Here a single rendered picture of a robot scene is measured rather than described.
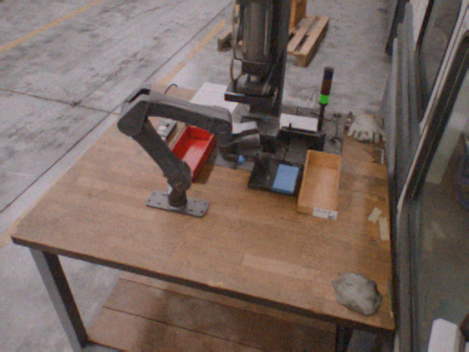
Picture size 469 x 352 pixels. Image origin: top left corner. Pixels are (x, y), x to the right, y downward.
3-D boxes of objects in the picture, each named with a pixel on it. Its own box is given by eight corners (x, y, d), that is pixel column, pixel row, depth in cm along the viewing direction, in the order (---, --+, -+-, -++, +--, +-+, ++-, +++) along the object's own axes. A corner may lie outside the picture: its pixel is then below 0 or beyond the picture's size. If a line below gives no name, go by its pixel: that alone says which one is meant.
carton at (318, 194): (296, 214, 132) (299, 196, 128) (305, 165, 152) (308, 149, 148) (335, 222, 130) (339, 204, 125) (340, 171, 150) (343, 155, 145)
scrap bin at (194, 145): (162, 177, 143) (161, 164, 140) (188, 137, 163) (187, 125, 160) (194, 183, 141) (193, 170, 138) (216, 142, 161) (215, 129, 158)
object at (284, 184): (270, 193, 136) (271, 187, 134) (279, 165, 148) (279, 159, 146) (291, 197, 134) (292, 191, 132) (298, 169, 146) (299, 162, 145)
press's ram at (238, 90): (223, 109, 149) (223, 31, 131) (240, 77, 169) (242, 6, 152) (270, 116, 145) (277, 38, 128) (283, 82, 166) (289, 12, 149)
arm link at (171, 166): (194, 172, 130) (135, 97, 112) (194, 187, 125) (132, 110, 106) (178, 181, 131) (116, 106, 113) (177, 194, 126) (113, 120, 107)
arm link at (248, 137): (256, 134, 126) (253, 102, 118) (261, 151, 119) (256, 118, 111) (221, 140, 125) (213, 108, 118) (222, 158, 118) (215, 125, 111)
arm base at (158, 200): (151, 174, 133) (141, 188, 127) (209, 185, 129) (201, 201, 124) (153, 192, 137) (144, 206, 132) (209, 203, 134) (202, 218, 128)
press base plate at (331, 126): (166, 160, 155) (166, 155, 154) (207, 96, 195) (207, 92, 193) (336, 193, 144) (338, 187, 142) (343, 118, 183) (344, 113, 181)
